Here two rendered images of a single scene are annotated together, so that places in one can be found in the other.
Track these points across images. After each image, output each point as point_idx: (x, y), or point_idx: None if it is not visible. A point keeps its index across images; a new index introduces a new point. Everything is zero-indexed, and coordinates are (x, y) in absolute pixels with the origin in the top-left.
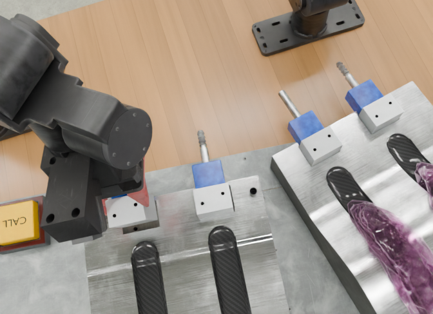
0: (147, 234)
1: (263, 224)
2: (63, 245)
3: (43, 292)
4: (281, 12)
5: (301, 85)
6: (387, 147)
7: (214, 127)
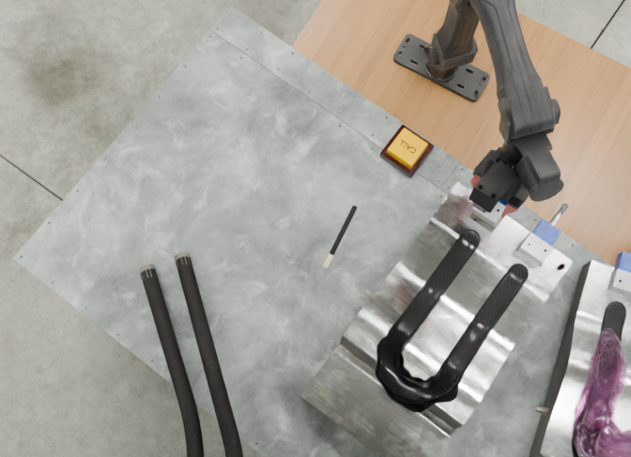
0: (482, 230)
1: (548, 288)
2: (417, 186)
3: (383, 201)
4: None
5: None
6: None
7: (574, 208)
